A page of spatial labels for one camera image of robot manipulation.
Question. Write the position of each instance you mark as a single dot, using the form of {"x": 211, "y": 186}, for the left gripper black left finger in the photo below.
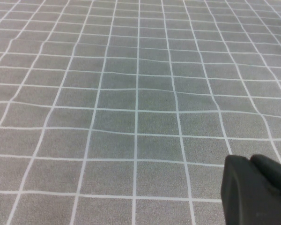
{"x": 243, "y": 199}

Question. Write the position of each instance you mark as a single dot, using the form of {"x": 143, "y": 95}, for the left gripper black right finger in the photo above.
{"x": 274, "y": 173}

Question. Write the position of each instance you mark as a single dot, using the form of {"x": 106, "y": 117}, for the grey checked tablecloth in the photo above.
{"x": 107, "y": 105}

